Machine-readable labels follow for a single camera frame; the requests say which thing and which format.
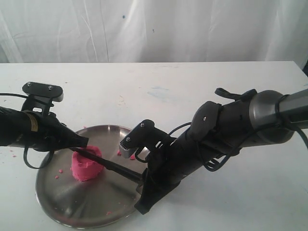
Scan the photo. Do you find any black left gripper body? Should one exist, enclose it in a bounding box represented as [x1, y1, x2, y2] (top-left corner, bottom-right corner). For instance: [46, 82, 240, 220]
[0, 107, 70, 152]

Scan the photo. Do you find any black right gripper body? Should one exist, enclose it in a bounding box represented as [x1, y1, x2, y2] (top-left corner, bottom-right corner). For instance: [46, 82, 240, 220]
[141, 125, 217, 190]

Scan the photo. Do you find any black kitchen knife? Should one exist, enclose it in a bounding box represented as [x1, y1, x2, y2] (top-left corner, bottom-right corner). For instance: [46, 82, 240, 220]
[70, 148, 142, 184]

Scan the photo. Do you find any pink clay lump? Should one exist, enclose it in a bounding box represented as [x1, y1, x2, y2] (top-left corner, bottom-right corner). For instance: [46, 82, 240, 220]
[71, 151, 104, 181]

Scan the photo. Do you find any round stainless steel plate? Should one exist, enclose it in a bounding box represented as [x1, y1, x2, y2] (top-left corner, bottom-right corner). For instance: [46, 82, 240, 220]
[36, 125, 146, 229]

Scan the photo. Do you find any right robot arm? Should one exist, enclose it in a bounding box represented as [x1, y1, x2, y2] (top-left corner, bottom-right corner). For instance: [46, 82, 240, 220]
[135, 89, 308, 214]

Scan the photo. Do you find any white backdrop curtain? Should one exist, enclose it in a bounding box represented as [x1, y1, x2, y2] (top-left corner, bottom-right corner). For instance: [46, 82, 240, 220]
[0, 0, 308, 66]

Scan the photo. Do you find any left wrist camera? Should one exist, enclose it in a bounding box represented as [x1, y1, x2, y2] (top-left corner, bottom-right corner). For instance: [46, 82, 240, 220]
[22, 82, 64, 116]

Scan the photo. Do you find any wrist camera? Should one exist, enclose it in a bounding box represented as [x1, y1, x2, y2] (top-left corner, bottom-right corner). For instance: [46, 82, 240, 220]
[22, 82, 64, 116]
[119, 119, 175, 158]

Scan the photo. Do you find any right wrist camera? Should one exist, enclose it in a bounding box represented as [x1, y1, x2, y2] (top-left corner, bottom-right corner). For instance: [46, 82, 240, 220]
[119, 119, 175, 158]

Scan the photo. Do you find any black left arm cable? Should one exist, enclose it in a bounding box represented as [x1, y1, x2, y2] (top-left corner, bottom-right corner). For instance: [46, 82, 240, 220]
[0, 92, 55, 169]

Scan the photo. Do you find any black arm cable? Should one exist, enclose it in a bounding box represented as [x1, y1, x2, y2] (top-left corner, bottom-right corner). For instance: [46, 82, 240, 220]
[0, 92, 55, 169]
[134, 88, 308, 173]

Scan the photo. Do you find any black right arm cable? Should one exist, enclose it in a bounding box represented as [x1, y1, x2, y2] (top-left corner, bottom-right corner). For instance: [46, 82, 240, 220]
[134, 88, 308, 173]

